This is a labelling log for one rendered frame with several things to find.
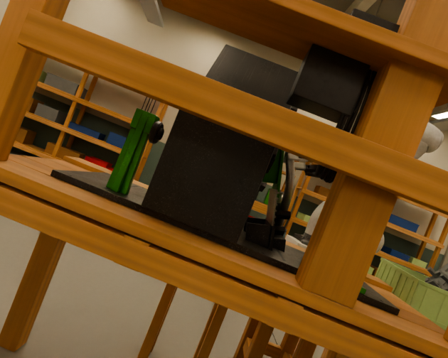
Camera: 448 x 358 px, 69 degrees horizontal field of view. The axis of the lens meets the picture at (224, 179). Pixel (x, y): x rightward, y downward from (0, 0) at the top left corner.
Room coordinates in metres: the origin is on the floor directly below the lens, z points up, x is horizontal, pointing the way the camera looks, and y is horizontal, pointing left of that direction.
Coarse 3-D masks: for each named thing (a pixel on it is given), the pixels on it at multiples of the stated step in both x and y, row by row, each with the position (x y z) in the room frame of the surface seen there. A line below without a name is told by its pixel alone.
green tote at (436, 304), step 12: (384, 264) 2.02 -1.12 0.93; (396, 264) 2.08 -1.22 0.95; (384, 276) 1.94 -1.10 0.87; (396, 276) 1.77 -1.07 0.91; (408, 276) 1.62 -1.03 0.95; (420, 276) 2.05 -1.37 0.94; (396, 288) 1.72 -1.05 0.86; (408, 288) 1.58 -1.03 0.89; (420, 288) 1.51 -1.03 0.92; (432, 288) 1.50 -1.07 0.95; (408, 300) 1.54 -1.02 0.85; (420, 300) 1.50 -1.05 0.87; (432, 300) 1.50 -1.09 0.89; (444, 300) 1.48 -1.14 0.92; (420, 312) 1.50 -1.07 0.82; (432, 312) 1.49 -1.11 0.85; (444, 312) 1.48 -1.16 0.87; (444, 324) 1.48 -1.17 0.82
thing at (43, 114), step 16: (48, 80) 5.98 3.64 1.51; (64, 80) 5.98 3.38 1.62; (96, 80) 6.40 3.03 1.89; (64, 96) 5.89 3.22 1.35; (80, 96) 6.01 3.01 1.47; (32, 112) 6.08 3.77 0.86; (48, 112) 5.95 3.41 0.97; (80, 112) 6.37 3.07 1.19; (112, 112) 5.95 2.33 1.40; (160, 112) 6.03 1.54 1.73; (64, 128) 5.91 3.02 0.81; (80, 128) 6.01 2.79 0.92; (16, 144) 5.87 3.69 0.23; (32, 144) 6.39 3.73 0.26; (48, 144) 5.99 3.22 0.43; (112, 144) 6.04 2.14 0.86; (96, 160) 6.03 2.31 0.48; (144, 160) 6.46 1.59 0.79
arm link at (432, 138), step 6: (432, 126) 1.51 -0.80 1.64; (426, 132) 1.50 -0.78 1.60; (432, 132) 1.50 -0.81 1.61; (438, 132) 1.51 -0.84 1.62; (426, 138) 1.50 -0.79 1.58; (432, 138) 1.50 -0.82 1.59; (438, 138) 1.50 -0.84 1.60; (420, 144) 1.52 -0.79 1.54; (426, 144) 1.51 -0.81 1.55; (432, 144) 1.51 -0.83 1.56; (438, 144) 1.51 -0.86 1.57; (420, 150) 1.53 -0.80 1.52; (426, 150) 1.53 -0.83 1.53; (432, 150) 1.53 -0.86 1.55; (420, 156) 1.57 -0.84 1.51; (378, 246) 1.73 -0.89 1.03
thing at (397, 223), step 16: (304, 192) 6.17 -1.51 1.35; (320, 192) 6.33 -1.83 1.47; (288, 224) 6.21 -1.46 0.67; (304, 224) 6.19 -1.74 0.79; (400, 224) 6.38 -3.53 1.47; (416, 224) 6.40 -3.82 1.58; (432, 224) 6.81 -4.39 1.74; (432, 240) 6.38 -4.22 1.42; (384, 256) 6.28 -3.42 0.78; (400, 256) 6.38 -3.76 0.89; (416, 256) 6.86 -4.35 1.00; (432, 256) 6.43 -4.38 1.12; (368, 272) 6.37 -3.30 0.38
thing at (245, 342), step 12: (252, 324) 1.93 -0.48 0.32; (264, 324) 1.69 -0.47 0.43; (252, 336) 1.93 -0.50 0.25; (264, 336) 1.69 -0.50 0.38; (288, 336) 1.93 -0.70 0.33; (240, 348) 1.93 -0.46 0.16; (252, 348) 1.69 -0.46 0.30; (264, 348) 1.69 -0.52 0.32; (276, 348) 1.95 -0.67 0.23; (288, 348) 1.93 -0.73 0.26; (300, 348) 1.71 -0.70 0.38; (312, 348) 1.69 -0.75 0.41
